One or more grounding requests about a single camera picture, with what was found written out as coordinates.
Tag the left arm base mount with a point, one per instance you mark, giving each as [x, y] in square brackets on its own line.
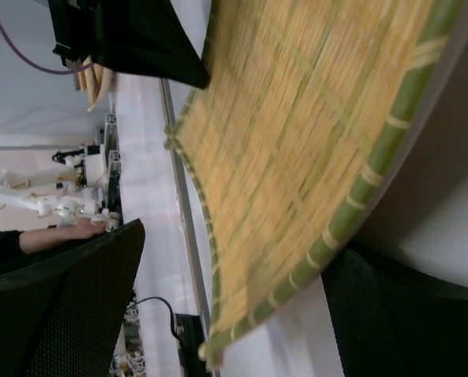
[187, 329]

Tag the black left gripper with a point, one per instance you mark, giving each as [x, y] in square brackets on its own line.
[132, 37]

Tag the woven bamboo mat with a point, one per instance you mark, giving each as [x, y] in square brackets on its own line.
[308, 104]

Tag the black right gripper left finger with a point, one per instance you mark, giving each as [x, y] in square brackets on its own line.
[62, 316]

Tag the aluminium table rail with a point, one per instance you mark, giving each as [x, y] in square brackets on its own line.
[153, 189]

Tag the person forearm in background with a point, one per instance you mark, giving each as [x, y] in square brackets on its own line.
[16, 245]

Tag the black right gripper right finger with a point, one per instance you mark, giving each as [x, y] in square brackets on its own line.
[392, 320]

